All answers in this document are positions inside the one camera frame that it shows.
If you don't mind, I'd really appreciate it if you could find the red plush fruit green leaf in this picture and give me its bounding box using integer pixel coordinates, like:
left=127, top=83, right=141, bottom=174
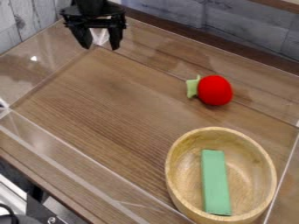
left=186, top=75, right=234, bottom=106

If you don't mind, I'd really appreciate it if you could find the clear acrylic tray enclosure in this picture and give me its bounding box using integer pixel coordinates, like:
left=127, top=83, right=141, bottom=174
left=0, top=16, right=299, bottom=224

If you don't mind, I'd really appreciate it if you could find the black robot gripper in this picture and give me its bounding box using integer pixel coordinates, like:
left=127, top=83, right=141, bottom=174
left=61, top=0, right=127, bottom=50

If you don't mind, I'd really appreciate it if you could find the black cable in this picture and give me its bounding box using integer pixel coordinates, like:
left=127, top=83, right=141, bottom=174
left=0, top=204, right=22, bottom=224

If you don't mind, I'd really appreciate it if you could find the black metal mount bracket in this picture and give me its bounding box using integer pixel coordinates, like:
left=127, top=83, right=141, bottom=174
left=26, top=195, right=69, bottom=224

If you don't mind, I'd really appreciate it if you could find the green rectangular block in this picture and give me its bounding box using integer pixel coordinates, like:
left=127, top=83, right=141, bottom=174
left=201, top=150, right=233, bottom=216

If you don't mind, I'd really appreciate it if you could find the round wooden bowl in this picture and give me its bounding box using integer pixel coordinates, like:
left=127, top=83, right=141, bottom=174
left=165, top=127, right=277, bottom=224

